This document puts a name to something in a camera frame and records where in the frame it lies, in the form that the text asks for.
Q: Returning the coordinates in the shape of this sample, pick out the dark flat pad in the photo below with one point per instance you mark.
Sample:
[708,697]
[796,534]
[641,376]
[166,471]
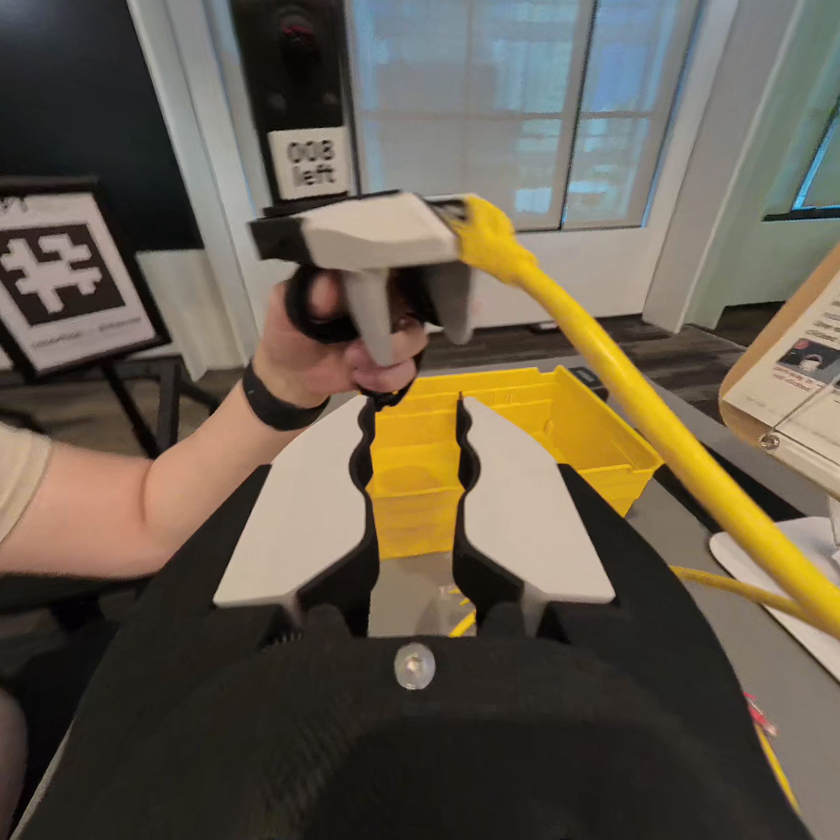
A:
[695,499]

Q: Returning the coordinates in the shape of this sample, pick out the white stand base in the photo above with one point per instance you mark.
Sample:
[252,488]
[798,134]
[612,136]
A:
[807,544]

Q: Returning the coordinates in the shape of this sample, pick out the green tinted glass window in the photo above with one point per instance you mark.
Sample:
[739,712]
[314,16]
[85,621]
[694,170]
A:
[820,177]

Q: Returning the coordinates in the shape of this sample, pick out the person's left hand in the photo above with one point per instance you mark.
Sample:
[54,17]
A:
[295,361]

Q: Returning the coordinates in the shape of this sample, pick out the yellow plastic bin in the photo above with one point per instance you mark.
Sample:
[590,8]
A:
[420,472]

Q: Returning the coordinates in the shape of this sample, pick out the framed marker sign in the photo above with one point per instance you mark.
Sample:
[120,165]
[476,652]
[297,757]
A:
[59,269]

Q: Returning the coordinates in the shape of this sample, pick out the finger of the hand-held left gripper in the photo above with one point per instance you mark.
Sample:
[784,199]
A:
[380,233]
[453,302]

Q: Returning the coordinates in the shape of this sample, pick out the person's left forearm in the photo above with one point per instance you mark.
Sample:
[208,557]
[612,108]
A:
[131,505]

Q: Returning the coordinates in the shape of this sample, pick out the small black camera box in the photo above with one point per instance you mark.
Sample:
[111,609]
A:
[584,380]

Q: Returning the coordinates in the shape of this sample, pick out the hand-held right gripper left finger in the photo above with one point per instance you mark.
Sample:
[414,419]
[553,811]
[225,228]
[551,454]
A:
[295,525]

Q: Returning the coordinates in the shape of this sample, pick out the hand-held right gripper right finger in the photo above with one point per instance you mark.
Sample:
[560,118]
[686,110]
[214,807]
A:
[538,525]

